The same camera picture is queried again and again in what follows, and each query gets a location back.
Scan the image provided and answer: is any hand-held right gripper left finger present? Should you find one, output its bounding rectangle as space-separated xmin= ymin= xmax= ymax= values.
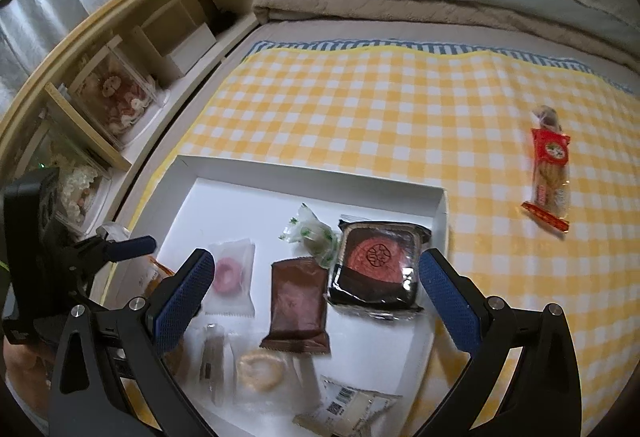
xmin=48 ymin=249 xmax=221 ymax=437

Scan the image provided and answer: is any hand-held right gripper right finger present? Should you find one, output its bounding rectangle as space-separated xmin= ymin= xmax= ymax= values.
xmin=417 ymin=247 xmax=583 ymax=437

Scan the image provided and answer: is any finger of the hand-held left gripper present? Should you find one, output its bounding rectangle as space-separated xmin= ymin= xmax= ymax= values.
xmin=75 ymin=234 xmax=157 ymax=268

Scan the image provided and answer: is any long orange-label cookie packet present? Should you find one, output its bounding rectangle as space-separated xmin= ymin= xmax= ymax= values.
xmin=141 ymin=254 xmax=187 ymax=380

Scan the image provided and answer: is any pink donut clear packet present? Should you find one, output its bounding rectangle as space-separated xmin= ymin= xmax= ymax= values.
xmin=202 ymin=239 xmax=257 ymax=318

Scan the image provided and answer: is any small clear stick packet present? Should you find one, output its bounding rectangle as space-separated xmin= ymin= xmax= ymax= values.
xmin=199 ymin=323 xmax=233 ymax=410

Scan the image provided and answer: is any black tray red mooncake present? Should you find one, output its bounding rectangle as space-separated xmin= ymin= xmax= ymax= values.
xmin=327 ymin=215 xmax=433 ymax=320

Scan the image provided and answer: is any ring cookie clear packet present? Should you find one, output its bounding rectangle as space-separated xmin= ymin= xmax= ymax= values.
xmin=231 ymin=339 xmax=296 ymax=410

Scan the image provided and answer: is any white cardboard box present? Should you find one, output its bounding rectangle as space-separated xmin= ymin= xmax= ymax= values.
xmin=102 ymin=154 xmax=449 ymax=437

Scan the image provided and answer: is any brown foil snack packet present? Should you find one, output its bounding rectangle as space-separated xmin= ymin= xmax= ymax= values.
xmin=259 ymin=256 xmax=332 ymax=357

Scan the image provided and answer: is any green white candy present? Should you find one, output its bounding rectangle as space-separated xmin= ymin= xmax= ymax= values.
xmin=277 ymin=203 xmax=341 ymax=275

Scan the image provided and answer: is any brown mooncake white-backed packet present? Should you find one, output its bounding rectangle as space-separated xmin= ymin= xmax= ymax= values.
xmin=292 ymin=374 xmax=403 ymax=435

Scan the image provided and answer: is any person's left forearm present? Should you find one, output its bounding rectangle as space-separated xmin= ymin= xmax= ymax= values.
xmin=0 ymin=337 xmax=53 ymax=418

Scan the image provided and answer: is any clear box with white toy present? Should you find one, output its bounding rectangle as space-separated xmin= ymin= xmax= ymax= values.
xmin=37 ymin=137 xmax=113 ymax=238

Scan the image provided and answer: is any clear box with plush toy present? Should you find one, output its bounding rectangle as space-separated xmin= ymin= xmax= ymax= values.
xmin=67 ymin=44 xmax=163 ymax=140

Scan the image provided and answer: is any red-label cookie packet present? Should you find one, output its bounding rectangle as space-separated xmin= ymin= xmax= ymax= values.
xmin=521 ymin=127 xmax=573 ymax=234

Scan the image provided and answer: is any yellow checked cloth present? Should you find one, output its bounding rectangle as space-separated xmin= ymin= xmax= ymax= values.
xmin=117 ymin=37 xmax=640 ymax=437

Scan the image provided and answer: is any white shelf box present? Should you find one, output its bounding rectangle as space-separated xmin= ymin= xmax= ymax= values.
xmin=162 ymin=22 xmax=218 ymax=78

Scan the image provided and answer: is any small brown wrapped snack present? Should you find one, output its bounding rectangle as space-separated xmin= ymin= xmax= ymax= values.
xmin=532 ymin=104 xmax=561 ymax=128

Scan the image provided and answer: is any small wooden box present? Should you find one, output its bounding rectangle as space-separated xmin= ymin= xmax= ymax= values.
xmin=131 ymin=0 xmax=208 ymax=60

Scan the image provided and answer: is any beige folded blanket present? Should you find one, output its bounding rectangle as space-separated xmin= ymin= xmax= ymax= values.
xmin=251 ymin=0 xmax=640 ymax=78

